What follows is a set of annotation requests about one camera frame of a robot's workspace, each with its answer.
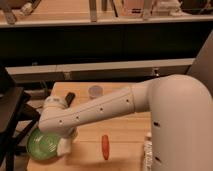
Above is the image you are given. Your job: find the green ceramic bowl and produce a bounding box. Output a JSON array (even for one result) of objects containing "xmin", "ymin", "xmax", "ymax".
[{"xmin": 26, "ymin": 128, "xmax": 60, "ymax": 161}]

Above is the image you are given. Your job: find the orange carrot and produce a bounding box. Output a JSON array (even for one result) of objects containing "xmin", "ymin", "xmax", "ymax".
[{"xmin": 102, "ymin": 135, "xmax": 110, "ymax": 160}]

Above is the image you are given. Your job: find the white tube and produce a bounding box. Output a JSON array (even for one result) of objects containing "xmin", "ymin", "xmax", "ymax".
[{"xmin": 143, "ymin": 132, "xmax": 152, "ymax": 171}]

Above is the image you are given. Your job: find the small grey round container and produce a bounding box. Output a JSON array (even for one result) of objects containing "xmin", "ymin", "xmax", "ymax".
[{"xmin": 88, "ymin": 85, "xmax": 103, "ymax": 99}]

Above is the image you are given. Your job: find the black rectangular object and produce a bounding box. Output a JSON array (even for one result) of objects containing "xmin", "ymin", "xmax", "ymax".
[{"xmin": 65, "ymin": 92, "xmax": 75, "ymax": 106}]

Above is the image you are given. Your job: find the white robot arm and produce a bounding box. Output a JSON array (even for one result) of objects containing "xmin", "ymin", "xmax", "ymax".
[{"xmin": 39, "ymin": 75, "xmax": 213, "ymax": 171}]

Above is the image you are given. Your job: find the black stand at left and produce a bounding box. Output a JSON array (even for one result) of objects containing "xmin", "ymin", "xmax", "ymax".
[{"xmin": 0, "ymin": 64, "xmax": 40, "ymax": 171}]

